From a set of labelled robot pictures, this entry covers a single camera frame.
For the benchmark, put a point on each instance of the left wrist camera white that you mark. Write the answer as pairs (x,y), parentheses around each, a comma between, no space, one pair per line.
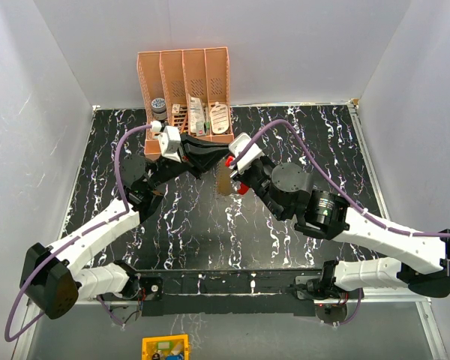
(169,142)

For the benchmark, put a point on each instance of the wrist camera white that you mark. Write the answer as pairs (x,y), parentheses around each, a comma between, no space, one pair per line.
(169,142)
(237,148)

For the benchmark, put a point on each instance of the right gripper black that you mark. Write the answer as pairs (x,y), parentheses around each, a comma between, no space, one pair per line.
(242,178)

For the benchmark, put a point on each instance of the white label pouch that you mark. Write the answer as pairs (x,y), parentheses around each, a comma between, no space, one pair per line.
(219,118)

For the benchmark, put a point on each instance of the yellow box with parts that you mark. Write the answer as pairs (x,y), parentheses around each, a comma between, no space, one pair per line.
(168,347)

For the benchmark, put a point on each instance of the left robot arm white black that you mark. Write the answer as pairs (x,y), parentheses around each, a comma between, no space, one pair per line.
(54,277)

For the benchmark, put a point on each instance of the orange desk file organizer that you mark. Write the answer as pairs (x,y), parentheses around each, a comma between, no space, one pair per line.
(177,74)

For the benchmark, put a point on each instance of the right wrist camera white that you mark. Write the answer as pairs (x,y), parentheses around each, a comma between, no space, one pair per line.
(237,148)

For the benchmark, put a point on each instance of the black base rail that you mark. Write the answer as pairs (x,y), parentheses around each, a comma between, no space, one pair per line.
(239,291)

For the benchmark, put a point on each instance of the red handled keyring holder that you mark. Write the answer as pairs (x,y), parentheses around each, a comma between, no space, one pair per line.
(224,184)

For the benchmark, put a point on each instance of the pencil in organizer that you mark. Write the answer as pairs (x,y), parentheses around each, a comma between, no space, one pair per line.
(184,124)

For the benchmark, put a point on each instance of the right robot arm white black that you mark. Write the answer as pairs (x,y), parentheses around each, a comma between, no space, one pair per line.
(420,264)

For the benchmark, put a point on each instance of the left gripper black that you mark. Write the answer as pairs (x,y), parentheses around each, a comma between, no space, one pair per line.
(197,163)

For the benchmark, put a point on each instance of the small card box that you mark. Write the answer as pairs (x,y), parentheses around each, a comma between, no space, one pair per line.
(176,108)

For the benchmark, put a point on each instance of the round tin jar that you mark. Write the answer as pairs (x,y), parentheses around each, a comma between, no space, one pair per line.
(159,109)

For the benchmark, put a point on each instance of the white tube package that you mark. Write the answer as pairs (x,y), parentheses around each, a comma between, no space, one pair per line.
(196,117)

